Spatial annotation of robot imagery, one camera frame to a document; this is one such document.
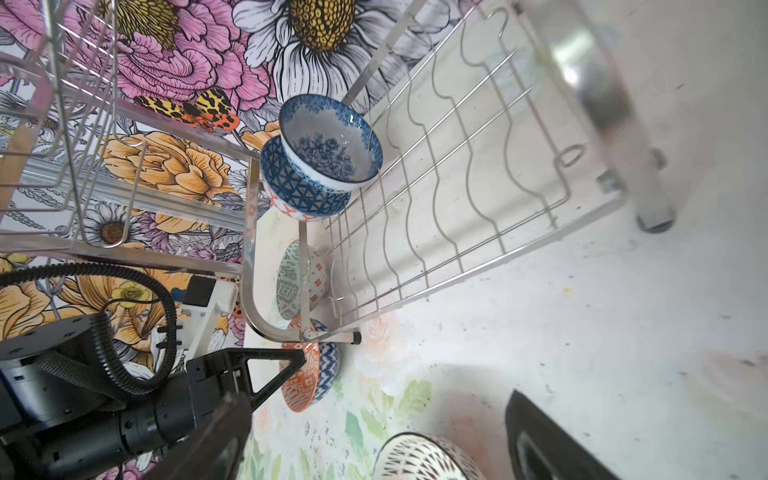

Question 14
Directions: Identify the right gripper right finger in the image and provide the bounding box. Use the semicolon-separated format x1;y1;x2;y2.
505;390;618;480

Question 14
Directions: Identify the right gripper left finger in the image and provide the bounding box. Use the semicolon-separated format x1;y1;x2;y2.
143;393;251;480

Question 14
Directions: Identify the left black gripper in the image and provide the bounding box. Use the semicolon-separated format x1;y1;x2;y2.
1;347;305;479

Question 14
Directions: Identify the green patterned bowl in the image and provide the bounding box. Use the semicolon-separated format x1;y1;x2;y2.
276;240;330;320

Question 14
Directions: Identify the dark blue patterned bowl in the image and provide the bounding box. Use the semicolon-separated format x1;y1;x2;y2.
260;137;351;221

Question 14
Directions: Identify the silver wire dish rack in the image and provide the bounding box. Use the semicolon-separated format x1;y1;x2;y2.
1;1;676;344

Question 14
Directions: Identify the blue floral bowl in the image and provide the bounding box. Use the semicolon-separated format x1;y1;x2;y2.
279;94;383;194

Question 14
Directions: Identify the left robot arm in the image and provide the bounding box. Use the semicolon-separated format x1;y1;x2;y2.
1;315;305;479

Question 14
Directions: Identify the white black lattice bowl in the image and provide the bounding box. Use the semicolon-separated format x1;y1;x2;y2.
372;432;486;480

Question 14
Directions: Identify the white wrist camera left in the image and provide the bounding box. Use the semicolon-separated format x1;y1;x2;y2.
159;272;243;371

